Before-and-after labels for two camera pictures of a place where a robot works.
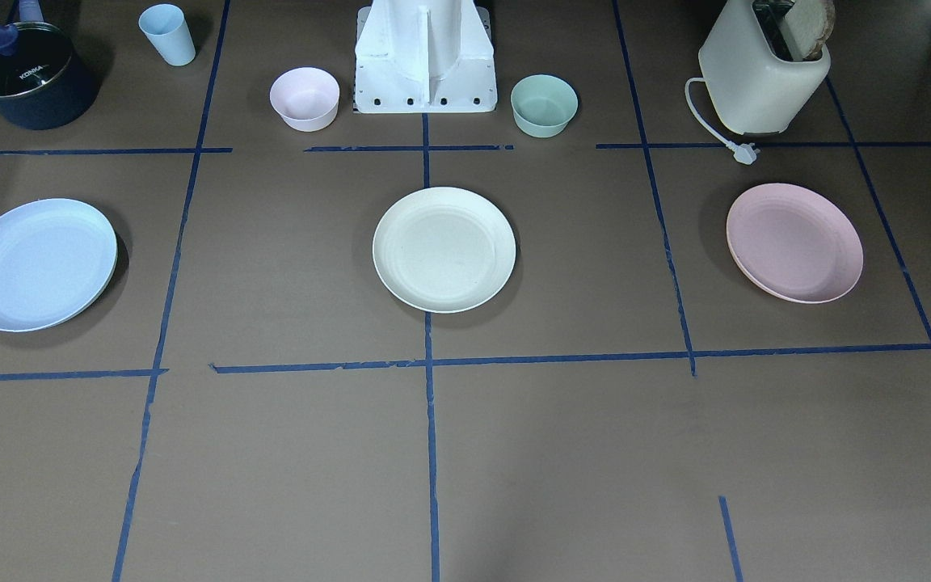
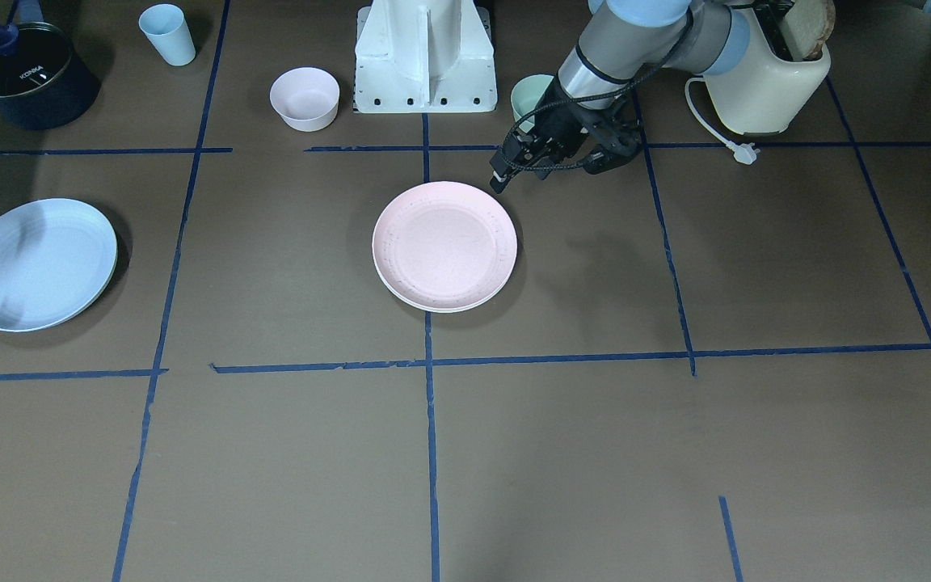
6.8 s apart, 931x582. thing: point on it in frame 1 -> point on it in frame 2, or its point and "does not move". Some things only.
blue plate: x=36 y=263 does not move
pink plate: x=793 y=243 -> x=444 y=246
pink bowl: x=306 y=99 does not move
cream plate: x=444 y=250 does not move
